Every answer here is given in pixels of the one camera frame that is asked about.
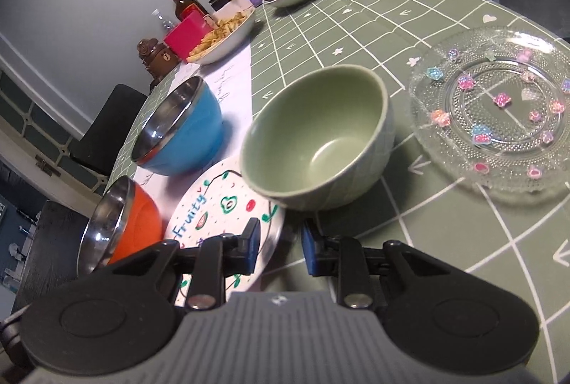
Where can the white plate of fries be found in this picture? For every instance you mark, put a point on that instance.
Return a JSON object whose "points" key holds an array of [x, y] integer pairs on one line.
{"points": [[228, 35]]}

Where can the brown bear jar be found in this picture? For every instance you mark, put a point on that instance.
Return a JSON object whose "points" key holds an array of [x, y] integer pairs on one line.
{"points": [[157, 57]]}

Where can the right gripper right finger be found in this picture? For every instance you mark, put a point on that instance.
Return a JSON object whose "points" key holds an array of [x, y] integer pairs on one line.
{"points": [[344, 259]]}

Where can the blue steel bowl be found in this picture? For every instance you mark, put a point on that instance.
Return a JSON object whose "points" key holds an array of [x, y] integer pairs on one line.
{"points": [[183, 134]]}

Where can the black chair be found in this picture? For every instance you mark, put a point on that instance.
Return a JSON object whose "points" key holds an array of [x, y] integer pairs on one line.
{"points": [[52, 259], [100, 145]]}

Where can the red box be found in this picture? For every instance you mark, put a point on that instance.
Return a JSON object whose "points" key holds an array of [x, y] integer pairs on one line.
{"points": [[188, 34]]}

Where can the white glass panel door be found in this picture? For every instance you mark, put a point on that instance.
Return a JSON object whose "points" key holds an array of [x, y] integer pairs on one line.
{"points": [[38, 125]]}

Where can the orange steel bowl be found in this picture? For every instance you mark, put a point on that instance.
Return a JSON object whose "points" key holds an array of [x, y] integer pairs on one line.
{"points": [[125, 221]]}

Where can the white condiment tray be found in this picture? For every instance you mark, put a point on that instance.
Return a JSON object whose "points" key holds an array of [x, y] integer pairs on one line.
{"points": [[225, 9]]}

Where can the white fruity paper plate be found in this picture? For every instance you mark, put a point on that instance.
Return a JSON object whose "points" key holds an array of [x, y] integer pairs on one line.
{"points": [[218, 202]]}

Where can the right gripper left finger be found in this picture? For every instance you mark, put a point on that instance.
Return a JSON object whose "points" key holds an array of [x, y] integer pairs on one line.
{"points": [[215, 260]]}

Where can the dark liquor bottle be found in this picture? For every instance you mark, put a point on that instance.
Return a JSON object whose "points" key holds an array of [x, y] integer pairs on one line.
{"points": [[184, 8]]}

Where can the clear glass decorated plate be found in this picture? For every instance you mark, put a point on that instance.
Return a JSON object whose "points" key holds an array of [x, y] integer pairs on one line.
{"points": [[492, 105]]}

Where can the green ceramic bowl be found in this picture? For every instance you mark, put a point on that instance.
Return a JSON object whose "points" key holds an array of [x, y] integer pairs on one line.
{"points": [[322, 142]]}

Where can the green checked tablecloth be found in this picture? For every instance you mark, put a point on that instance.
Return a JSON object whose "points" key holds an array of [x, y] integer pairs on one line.
{"points": [[517, 241]]}

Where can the black chair far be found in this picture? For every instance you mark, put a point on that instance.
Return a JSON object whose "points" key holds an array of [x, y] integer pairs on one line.
{"points": [[100, 145]]}

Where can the black chair near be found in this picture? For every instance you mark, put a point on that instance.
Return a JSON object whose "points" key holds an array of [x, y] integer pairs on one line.
{"points": [[52, 259]]}

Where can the clear plastic water bottle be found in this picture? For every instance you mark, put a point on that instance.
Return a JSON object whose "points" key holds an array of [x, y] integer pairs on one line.
{"points": [[167, 24]]}

